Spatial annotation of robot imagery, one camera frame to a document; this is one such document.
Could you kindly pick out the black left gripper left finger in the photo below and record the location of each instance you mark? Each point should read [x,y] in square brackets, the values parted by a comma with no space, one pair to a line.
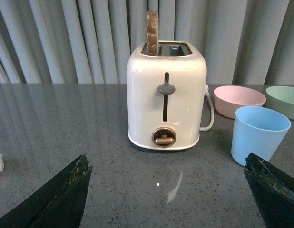
[59,203]

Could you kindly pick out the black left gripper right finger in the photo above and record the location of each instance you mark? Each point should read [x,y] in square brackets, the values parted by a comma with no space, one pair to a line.
[273,192]

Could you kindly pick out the blue cup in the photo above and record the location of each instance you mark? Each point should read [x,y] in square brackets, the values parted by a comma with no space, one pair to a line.
[257,130]

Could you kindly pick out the green bowl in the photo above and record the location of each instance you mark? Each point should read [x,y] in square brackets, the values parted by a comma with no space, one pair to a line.
[281,99]

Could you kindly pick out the pink bowl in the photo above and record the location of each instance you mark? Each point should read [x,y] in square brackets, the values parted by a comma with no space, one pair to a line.
[229,98]

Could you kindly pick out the cream white toaster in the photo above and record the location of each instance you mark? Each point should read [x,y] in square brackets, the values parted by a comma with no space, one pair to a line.
[165,96]

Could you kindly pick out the grey pleated curtain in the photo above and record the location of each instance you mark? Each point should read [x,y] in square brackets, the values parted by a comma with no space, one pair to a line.
[249,42]

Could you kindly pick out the brown bread slice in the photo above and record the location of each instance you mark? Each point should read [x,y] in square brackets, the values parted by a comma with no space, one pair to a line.
[152,31]

